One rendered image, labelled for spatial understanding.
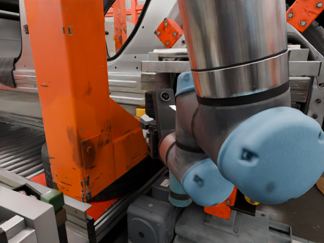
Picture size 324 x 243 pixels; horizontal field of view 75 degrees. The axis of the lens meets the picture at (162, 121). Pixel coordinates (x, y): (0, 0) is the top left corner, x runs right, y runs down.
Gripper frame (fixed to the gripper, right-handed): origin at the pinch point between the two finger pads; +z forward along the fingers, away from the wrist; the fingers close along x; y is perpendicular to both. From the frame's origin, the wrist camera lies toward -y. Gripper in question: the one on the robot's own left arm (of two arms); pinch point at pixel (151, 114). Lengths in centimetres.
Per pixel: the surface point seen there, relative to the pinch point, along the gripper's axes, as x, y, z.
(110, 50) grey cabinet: 30, -41, 517
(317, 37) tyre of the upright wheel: 49, -22, -8
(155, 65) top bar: 1.5, -13.8, 0.6
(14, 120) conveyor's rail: -109, 52, 221
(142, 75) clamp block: -2.2, -11.1, 0.1
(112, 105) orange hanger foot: -9.2, 1.0, 22.7
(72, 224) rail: -30, 54, 27
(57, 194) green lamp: -26.1, 17.0, -6.1
